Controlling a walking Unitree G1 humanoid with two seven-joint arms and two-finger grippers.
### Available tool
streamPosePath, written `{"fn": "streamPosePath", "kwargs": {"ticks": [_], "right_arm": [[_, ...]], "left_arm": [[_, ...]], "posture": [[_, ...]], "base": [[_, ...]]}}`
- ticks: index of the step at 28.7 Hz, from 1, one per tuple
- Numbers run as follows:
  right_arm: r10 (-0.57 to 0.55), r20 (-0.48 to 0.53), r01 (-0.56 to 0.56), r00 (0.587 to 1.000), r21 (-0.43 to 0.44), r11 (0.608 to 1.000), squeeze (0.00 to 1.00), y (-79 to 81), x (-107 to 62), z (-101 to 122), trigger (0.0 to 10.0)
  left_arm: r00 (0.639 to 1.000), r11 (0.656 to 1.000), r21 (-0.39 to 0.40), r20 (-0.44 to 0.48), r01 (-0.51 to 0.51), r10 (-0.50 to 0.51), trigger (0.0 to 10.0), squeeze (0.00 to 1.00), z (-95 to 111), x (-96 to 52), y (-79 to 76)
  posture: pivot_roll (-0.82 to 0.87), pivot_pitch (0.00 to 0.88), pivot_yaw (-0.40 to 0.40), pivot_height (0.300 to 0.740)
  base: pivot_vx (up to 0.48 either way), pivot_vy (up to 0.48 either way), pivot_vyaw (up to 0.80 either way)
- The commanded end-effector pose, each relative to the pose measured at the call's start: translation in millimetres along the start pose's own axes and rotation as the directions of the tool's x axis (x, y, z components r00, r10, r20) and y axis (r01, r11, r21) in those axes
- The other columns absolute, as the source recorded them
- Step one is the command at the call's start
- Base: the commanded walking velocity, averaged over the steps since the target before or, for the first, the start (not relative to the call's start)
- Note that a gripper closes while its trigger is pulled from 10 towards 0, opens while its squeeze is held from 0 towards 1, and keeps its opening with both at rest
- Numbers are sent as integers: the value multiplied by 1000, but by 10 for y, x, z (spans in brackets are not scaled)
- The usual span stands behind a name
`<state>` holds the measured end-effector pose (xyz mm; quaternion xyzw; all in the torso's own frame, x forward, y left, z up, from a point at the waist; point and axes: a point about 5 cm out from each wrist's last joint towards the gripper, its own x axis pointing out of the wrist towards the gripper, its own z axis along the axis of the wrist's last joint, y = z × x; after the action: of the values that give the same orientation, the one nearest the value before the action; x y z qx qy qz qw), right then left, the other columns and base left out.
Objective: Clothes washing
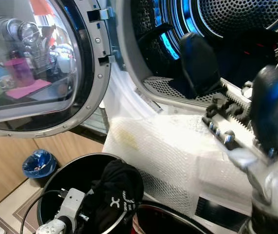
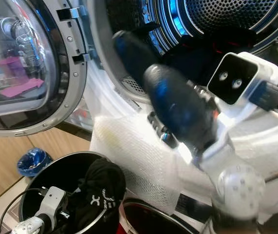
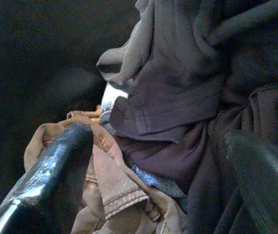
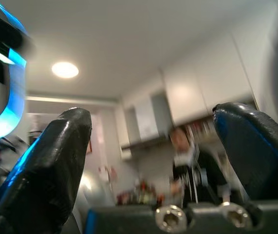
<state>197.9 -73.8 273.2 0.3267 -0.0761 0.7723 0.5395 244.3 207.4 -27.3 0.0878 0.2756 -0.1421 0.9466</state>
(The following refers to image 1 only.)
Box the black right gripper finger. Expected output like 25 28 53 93
250 66 278 157
179 32 223 98

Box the black garment with white logo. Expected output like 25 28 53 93
75 158 145 234

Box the white washing machine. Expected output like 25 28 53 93
102 0 278 232

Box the grey perforated lint filter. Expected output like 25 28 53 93
143 76 249 108

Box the black drum paddle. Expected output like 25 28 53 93
138 22 178 74

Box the black garment with red trim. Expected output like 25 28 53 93
217 29 278 88

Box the perforated steel washer drum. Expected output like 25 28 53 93
129 0 278 64

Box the black washer base panel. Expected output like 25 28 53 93
195 195 251 232

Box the black basket with red inside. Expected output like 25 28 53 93
131 201 215 234

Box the black round laundry basket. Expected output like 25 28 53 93
36 153 145 234

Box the round glass washer door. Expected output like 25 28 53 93
0 0 112 138

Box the small blue bin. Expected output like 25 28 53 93
22 149 58 188

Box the grey door hinge bracket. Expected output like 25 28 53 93
87 7 115 22
98 55 116 66

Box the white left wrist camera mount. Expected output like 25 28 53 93
56 189 87 220

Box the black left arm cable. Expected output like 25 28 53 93
19 189 66 234

